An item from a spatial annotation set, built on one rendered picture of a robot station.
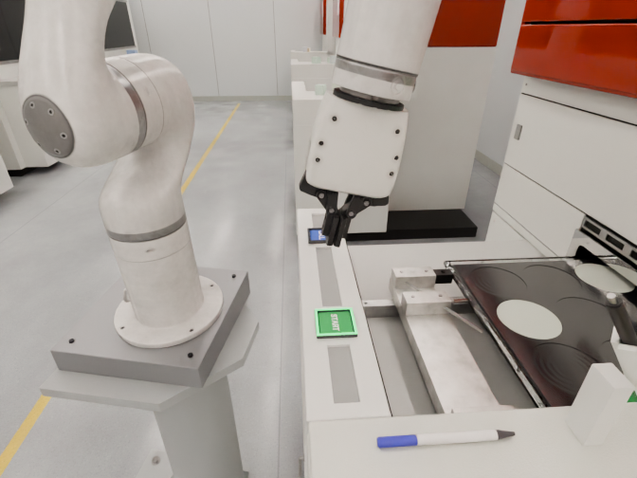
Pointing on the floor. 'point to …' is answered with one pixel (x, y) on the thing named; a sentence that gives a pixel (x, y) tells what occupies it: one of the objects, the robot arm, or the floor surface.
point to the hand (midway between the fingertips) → (335, 227)
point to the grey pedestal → (177, 411)
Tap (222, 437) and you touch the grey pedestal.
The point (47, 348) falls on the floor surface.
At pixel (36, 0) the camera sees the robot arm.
